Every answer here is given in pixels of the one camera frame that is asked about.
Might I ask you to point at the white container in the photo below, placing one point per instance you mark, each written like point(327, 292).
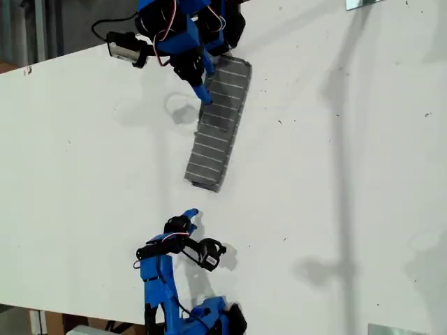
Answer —
point(84, 331)

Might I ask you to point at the grey white-striped towel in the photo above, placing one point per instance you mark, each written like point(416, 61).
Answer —
point(216, 132)

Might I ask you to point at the black camera stalk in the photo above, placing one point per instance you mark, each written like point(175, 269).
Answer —
point(157, 52)
point(191, 249)

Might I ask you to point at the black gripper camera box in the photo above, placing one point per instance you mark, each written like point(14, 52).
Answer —
point(122, 50)
point(211, 260)

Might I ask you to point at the grey vertical bar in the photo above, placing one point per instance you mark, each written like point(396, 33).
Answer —
point(40, 31)

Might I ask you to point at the white post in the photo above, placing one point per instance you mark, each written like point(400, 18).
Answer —
point(36, 324)

